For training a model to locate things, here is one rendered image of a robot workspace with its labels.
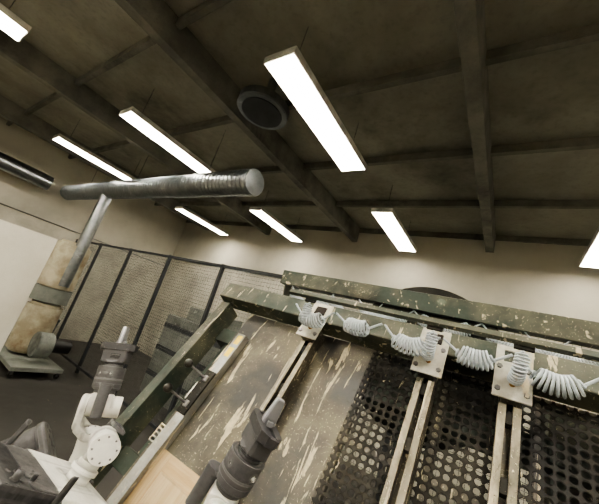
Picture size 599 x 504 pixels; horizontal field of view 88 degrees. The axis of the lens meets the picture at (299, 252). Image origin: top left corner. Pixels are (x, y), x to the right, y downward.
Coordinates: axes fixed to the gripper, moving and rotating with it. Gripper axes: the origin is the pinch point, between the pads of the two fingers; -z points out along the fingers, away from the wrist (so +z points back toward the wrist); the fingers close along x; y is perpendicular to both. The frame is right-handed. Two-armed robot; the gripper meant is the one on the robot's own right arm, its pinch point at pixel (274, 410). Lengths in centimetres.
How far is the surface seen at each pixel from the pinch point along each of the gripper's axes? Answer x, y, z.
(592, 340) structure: 8, 116, -77
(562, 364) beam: -9, 73, -52
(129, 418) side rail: 77, -15, 55
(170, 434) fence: 59, -1, 45
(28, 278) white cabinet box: 390, -159, 120
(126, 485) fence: 52, -7, 62
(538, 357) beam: -4, 70, -51
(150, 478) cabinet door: 51, -1, 57
